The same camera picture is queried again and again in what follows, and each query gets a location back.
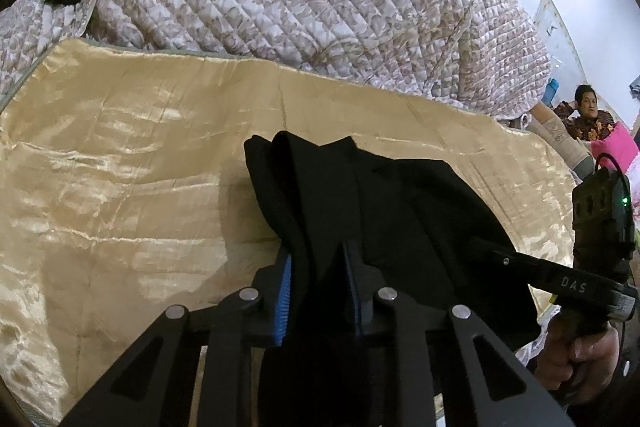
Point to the person's right hand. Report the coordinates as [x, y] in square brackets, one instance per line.
[555, 357]

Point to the golden satin blanket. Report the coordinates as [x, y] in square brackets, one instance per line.
[125, 157]

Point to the black pants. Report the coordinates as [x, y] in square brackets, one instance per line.
[400, 207]

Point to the blue bottle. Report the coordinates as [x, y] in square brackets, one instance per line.
[551, 91]

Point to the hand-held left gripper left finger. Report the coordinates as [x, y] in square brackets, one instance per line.
[285, 297]

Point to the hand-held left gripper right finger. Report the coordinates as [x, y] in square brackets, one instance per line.
[352, 292]

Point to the white board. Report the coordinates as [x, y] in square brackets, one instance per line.
[555, 37]

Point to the beige patterned bolster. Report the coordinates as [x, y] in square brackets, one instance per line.
[557, 132]

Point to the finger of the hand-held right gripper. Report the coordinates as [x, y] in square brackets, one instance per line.
[550, 279]

